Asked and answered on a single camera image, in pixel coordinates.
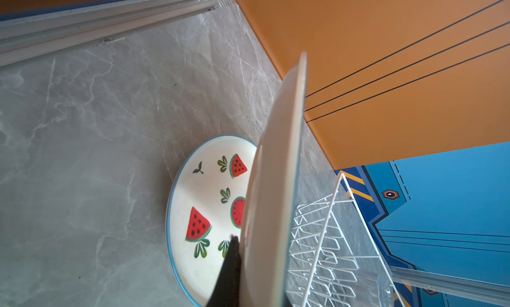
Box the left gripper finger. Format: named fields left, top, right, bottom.
left=207, top=236, right=241, bottom=307

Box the watermelon pattern plate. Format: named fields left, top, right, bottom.
left=165, top=135, right=256, bottom=306

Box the white wire dish rack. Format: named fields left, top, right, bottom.
left=286, top=174, right=407, bottom=306

